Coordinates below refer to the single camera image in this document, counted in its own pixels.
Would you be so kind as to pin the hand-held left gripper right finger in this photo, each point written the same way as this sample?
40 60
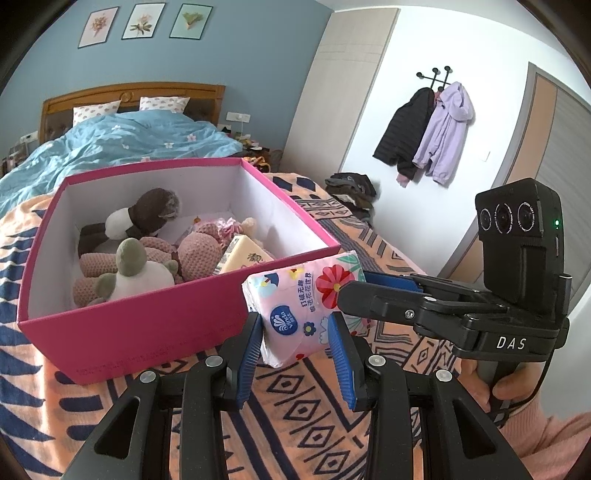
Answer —
346 364

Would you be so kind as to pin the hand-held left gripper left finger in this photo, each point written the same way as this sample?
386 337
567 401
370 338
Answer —
247 364

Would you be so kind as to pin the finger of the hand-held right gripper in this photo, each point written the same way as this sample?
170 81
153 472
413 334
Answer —
369 297
388 278

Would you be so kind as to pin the floral tissue pack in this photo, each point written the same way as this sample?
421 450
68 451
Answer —
295 300

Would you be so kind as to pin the cream tissue pack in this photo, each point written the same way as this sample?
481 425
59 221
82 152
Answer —
242 256

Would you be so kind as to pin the pink cardboard box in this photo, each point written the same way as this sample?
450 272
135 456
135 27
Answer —
138 332

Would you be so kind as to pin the pink knitted bunny plush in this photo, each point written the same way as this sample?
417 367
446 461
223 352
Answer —
198 258

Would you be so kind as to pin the green white plush toy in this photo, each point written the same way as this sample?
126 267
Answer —
143 277

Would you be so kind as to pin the brown white plush toy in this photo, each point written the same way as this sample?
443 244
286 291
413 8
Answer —
147 212

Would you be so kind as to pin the person's right forearm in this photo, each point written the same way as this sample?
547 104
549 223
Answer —
554 429

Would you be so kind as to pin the person's right hand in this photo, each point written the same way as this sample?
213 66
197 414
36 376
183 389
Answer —
521 378

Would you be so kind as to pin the orange patterned blanket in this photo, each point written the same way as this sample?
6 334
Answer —
300 415

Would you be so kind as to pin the pile of dark clothes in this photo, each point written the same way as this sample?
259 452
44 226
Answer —
351 194

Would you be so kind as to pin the pink garment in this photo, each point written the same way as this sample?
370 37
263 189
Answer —
405 175

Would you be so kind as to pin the grey wooden door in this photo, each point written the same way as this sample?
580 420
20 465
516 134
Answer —
545 138

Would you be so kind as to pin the black jacket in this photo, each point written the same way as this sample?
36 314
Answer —
406 129

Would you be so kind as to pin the purple jacket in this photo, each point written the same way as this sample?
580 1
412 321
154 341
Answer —
445 134

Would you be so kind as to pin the cluttered nightstand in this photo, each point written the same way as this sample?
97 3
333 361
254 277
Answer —
11 154
272 157

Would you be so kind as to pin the yellow brown bag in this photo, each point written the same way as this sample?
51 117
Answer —
256 160

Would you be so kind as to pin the black coat rack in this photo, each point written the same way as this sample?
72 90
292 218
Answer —
434 76

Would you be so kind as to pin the blue floral duvet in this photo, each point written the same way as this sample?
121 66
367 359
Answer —
115 138

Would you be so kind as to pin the wooden headboard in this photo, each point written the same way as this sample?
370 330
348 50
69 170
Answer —
134 90

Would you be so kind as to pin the framed green leaf picture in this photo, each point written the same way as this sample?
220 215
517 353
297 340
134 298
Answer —
189 21

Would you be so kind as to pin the framed flower picture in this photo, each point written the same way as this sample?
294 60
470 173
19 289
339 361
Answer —
98 26
143 21

